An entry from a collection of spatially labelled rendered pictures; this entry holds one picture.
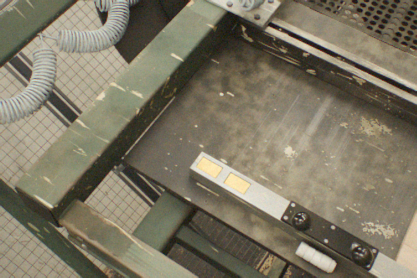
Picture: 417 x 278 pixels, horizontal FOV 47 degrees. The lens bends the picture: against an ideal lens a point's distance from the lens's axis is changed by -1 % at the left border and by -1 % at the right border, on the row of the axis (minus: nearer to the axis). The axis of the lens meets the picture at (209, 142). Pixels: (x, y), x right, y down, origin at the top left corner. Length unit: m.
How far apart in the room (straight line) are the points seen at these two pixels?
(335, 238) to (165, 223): 0.36
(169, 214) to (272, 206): 0.23
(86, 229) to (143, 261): 0.13
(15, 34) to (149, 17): 0.47
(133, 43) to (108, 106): 0.59
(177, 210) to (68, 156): 0.27
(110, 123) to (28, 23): 0.52
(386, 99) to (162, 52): 0.55
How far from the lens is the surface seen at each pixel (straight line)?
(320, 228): 1.00
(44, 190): 0.98
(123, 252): 0.95
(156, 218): 1.07
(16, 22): 1.44
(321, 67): 1.25
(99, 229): 0.98
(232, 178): 1.03
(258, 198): 1.01
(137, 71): 1.11
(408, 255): 1.08
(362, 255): 0.89
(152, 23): 1.68
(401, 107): 1.25
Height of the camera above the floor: 2.01
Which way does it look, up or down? 19 degrees down
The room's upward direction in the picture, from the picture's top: 43 degrees counter-clockwise
